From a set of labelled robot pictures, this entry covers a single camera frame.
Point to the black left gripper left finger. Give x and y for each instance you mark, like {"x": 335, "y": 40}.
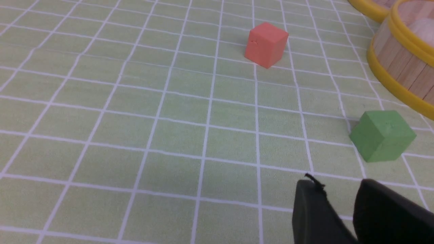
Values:
{"x": 314, "y": 220}

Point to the woven bamboo steamer lid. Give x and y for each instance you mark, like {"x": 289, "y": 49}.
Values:
{"x": 377, "y": 10}

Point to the bamboo steamer tray yellow rim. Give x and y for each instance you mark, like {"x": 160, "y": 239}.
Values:
{"x": 401, "y": 61}

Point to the red foam cube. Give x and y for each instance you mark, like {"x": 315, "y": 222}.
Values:
{"x": 266, "y": 44}

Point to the green checkered tablecloth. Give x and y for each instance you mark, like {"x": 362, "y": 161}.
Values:
{"x": 141, "y": 121}

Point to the white bun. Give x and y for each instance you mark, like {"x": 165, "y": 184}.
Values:
{"x": 424, "y": 29}

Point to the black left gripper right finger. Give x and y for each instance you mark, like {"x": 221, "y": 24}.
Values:
{"x": 382, "y": 216}

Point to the green foam cube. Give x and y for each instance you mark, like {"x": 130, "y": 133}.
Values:
{"x": 381, "y": 135}

